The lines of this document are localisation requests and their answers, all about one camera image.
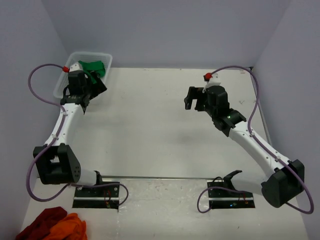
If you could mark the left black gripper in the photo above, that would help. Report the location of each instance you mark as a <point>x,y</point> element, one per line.
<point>97,88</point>

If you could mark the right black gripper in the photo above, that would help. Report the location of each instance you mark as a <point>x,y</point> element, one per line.
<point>194,93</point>

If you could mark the green t shirt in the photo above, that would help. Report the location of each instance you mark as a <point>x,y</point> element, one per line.
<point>95,67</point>

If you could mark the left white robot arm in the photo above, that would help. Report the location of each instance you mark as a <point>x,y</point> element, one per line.
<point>56,162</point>

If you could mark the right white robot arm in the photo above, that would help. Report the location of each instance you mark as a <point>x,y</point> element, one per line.
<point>281,179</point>

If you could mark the white plastic basket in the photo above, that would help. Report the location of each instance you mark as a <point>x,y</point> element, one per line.
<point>61,89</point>

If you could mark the orange t shirt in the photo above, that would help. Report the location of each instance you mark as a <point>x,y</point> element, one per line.
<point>69,228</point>

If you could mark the dark red t shirt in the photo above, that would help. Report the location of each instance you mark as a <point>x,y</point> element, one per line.
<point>42,224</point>

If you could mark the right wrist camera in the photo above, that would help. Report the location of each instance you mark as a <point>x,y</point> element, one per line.
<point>211,79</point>

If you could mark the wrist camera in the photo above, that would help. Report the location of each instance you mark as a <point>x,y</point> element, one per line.
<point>75,67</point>
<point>211,79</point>

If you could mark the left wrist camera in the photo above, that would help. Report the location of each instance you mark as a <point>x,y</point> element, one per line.
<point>75,67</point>

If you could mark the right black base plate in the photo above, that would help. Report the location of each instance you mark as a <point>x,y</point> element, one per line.
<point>221,199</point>

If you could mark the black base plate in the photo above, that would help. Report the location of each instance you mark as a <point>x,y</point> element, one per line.
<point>97,198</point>
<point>221,199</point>

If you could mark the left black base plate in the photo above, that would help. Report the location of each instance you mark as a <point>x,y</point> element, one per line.
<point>97,198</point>

